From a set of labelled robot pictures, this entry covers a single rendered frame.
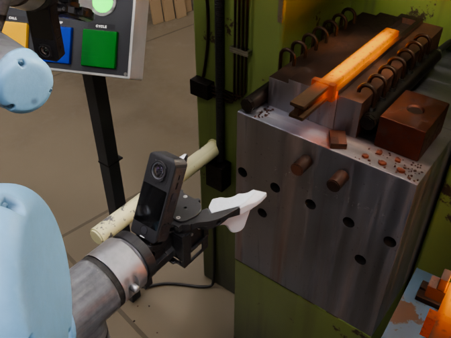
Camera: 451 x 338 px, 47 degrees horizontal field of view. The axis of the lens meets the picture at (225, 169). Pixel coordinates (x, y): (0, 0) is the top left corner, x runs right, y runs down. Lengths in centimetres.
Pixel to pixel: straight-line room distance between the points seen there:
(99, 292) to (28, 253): 32
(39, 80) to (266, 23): 65
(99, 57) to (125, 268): 59
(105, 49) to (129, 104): 177
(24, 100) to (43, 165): 187
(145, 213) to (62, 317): 33
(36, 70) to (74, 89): 243
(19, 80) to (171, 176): 21
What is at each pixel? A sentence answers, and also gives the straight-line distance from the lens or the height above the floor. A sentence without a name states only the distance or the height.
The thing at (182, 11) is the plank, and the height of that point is 4.
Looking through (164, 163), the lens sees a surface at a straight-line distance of 64.
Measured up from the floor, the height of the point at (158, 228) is 102.
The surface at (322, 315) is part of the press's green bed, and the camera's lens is 129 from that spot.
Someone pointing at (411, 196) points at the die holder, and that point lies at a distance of 95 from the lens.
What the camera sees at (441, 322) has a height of 100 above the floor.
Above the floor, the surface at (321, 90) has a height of 101.
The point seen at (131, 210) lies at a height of 64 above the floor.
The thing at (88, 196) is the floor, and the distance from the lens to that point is 230.
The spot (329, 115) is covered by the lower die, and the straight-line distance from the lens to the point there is 101.
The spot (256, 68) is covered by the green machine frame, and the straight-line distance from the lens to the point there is 125.
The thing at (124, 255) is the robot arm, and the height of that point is 101.
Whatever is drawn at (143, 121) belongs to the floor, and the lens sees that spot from 272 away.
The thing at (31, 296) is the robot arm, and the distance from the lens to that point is 30.
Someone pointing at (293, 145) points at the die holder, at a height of 89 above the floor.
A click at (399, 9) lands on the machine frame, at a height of 99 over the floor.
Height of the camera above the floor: 148
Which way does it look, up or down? 39 degrees down
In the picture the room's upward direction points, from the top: straight up
